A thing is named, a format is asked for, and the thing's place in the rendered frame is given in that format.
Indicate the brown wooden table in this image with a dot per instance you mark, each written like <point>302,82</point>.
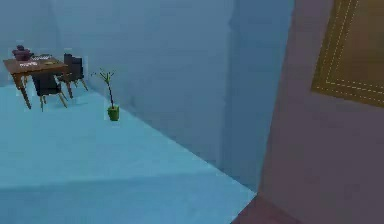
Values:
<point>40,67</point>

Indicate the black chair with wooden legs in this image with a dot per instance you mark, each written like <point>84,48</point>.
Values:
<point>46,85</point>
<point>74,68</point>

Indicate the grey flat item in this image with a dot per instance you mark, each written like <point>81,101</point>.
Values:
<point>40,57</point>

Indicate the white flat item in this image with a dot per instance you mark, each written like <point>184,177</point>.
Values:
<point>28,64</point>

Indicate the house plant in green pot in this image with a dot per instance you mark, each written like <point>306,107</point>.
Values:
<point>113,112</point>

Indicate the small yellow item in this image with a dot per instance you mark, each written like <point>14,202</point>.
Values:
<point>49,62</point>

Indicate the brown framed wall picture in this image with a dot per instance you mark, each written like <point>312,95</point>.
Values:
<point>355,56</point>

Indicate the dark red pot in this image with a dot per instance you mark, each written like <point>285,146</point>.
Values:
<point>22,54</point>

